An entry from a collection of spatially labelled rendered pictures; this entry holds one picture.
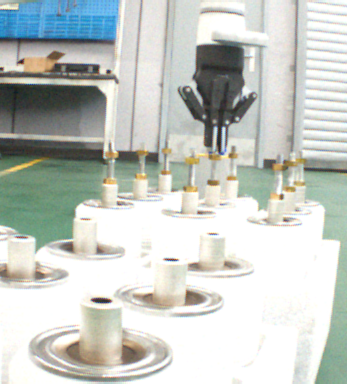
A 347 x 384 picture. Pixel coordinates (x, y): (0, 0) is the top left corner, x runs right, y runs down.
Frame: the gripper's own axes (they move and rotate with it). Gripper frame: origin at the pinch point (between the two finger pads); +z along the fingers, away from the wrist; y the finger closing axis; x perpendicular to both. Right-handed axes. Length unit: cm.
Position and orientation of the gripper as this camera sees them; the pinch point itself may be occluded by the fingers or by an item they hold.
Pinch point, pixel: (215, 139)
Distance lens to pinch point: 97.0
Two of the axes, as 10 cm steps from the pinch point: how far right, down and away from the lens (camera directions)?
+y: -9.0, -0.3, -4.3
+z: -0.6, 10.0, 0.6
